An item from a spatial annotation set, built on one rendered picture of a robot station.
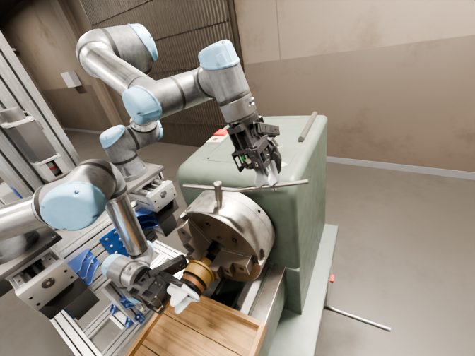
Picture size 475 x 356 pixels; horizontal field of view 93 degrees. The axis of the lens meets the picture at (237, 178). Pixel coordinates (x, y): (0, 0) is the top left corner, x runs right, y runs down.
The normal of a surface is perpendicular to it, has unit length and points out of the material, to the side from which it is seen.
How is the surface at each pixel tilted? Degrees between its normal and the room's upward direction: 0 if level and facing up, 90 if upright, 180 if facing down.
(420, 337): 0
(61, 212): 89
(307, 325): 0
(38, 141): 90
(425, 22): 90
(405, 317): 0
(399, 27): 90
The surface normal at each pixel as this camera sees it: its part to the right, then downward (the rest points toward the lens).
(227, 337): -0.18, -0.83
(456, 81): -0.54, 0.54
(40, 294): 0.82, 0.17
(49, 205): 0.26, 0.47
